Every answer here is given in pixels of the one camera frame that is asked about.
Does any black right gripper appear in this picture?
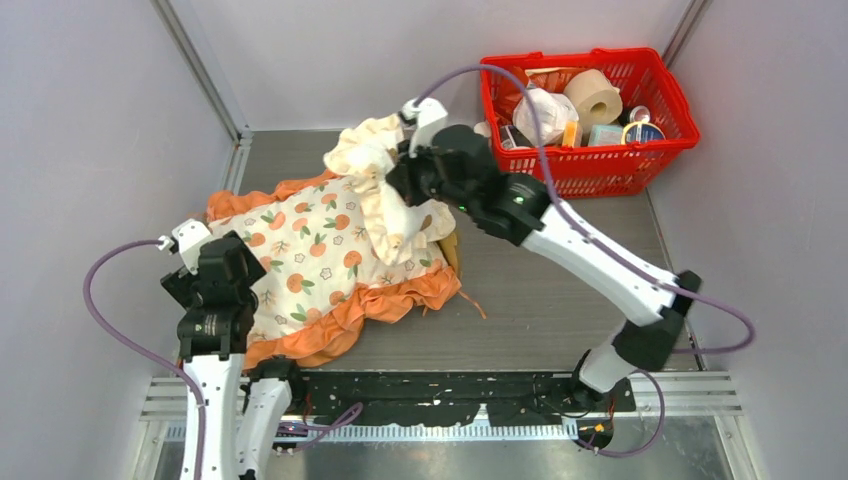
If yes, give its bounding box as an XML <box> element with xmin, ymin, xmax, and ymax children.
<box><xmin>387</xmin><ymin>132</ymin><xmax>476</xmax><ymax>216</ymax></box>

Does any red plastic shopping basket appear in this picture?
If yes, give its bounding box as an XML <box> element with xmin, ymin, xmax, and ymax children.
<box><xmin>482</xmin><ymin>47</ymin><xmax>700</xmax><ymax>198</ymax></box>

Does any light teal small box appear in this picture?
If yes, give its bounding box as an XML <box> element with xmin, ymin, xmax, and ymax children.
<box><xmin>587</xmin><ymin>124</ymin><xmax>623</xmax><ymax>147</ymax></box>

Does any white plastic wrapped packet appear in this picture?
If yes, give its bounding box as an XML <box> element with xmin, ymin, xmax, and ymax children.
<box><xmin>512</xmin><ymin>88</ymin><xmax>579</xmax><ymax>146</ymax></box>

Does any orange red crumpled bag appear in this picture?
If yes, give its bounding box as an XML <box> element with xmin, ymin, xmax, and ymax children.
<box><xmin>508</xmin><ymin>66</ymin><xmax>585</xmax><ymax>93</ymax></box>

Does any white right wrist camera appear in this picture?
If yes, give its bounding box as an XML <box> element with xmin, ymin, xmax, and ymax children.
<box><xmin>399</xmin><ymin>98</ymin><xmax>448</xmax><ymax>158</ymax></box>

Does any cream frilled small pillow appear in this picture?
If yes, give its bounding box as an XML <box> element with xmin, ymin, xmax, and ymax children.
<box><xmin>323</xmin><ymin>114</ymin><xmax>456</xmax><ymax>265</ymax></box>

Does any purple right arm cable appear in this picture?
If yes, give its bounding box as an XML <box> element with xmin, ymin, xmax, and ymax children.
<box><xmin>410</xmin><ymin>64</ymin><xmax>758</xmax><ymax>460</ymax></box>

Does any small silver can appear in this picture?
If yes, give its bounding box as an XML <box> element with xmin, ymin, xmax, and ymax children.
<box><xmin>625</xmin><ymin>105</ymin><xmax>651</xmax><ymax>123</ymax></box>

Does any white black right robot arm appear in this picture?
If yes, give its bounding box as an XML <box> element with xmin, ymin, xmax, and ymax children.
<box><xmin>386</xmin><ymin>125</ymin><xmax>701</xmax><ymax>411</ymax></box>

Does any orange fruit print cushion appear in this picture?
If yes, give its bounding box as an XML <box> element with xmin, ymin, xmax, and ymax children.
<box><xmin>204</xmin><ymin>172</ymin><xmax>464</xmax><ymax>368</ymax></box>

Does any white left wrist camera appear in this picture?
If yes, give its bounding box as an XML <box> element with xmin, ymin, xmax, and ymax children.
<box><xmin>156</xmin><ymin>219</ymin><xmax>214</xmax><ymax>274</ymax></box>

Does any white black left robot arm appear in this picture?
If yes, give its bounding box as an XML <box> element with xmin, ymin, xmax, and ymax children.
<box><xmin>161</xmin><ymin>221</ymin><xmax>307</xmax><ymax>479</ymax></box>

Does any wooden pet bed frame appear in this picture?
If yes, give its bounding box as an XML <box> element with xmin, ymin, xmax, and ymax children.
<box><xmin>438</xmin><ymin>230</ymin><xmax>462</xmax><ymax>278</ymax></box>

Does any beige toilet paper roll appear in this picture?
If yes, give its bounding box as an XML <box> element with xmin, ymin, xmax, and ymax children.
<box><xmin>564</xmin><ymin>69</ymin><xmax>623</xmax><ymax>130</ymax></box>

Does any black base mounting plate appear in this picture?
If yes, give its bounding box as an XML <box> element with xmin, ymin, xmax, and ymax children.
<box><xmin>287</xmin><ymin>370</ymin><xmax>636</xmax><ymax>427</ymax></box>

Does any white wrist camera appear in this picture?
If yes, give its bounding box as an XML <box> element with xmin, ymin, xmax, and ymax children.
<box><xmin>156</xmin><ymin>219</ymin><xmax>214</xmax><ymax>274</ymax></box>
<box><xmin>399</xmin><ymin>98</ymin><xmax>448</xmax><ymax>158</ymax></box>

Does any slotted aluminium rail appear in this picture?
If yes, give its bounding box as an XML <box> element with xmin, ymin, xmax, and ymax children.
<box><xmin>139</xmin><ymin>370</ymin><xmax>743</xmax><ymax>444</ymax></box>

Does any round blue lidded tin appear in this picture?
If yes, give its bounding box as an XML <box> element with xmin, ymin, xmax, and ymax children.
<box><xmin>621</xmin><ymin>121</ymin><xmax>666</xmax><ymax>145</ymax></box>

